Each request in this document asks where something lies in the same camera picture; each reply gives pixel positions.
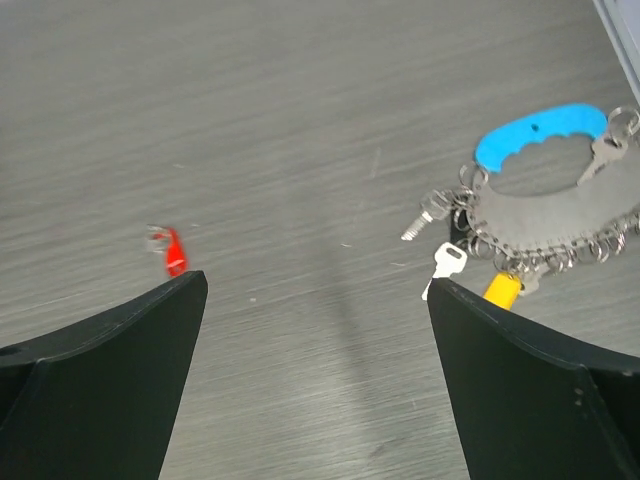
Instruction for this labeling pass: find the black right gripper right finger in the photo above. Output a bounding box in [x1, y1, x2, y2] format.
[427, 279, 639, 480]

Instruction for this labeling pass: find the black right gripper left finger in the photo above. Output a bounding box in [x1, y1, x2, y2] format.
[1, 271, 208, 479]

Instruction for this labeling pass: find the steel key organizer blue handle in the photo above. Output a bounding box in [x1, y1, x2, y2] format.
[450, 103, 639, 273]

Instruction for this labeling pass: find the yellow key tag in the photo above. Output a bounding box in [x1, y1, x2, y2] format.
[483, 272, 522, 311]

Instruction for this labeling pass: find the red tagged key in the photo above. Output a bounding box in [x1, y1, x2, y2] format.
[147, 225, 189, 278]

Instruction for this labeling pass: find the silver key white head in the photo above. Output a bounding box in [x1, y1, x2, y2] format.
[421, 242, 468, 301]

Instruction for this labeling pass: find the grey threaded bolt key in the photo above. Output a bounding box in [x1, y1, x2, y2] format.
[401, 190, 453, 241]

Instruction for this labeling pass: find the silver key on ring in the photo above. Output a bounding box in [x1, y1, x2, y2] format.
[576, 134, 628, 185]

